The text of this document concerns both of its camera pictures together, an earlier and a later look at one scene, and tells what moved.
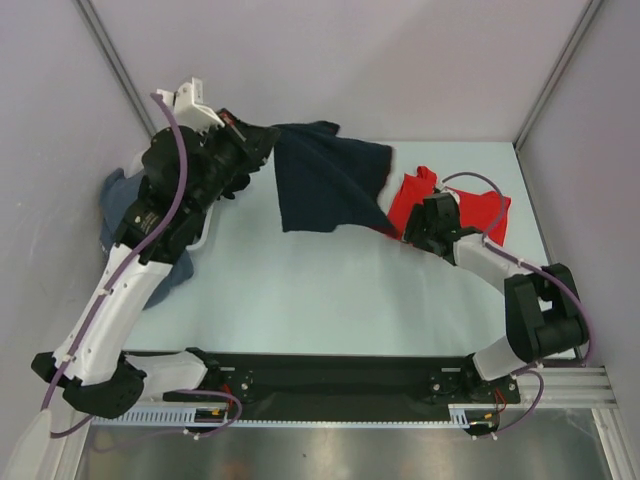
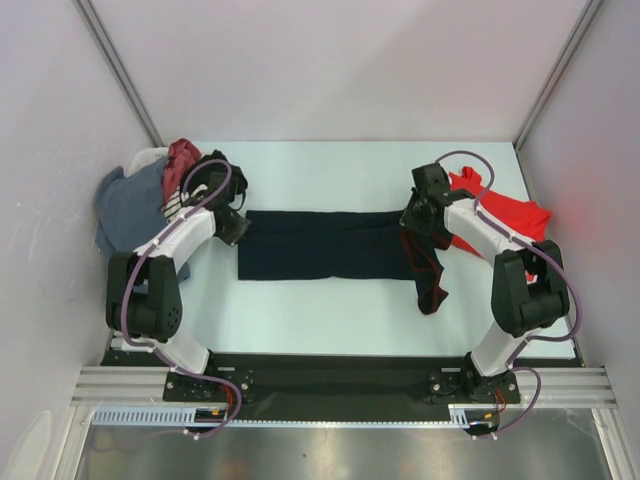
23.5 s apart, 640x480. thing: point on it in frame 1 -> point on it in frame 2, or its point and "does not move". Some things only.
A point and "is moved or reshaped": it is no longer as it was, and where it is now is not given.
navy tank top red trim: [327, 181] -> [354, 244]
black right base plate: [465, 386] does not move
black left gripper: [253, 142] -> [236, 234]
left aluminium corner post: [117, 62] does not move
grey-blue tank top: [117, 196] does not move
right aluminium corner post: [592, 8] does not move
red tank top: [486, 212] is moved or reshaped
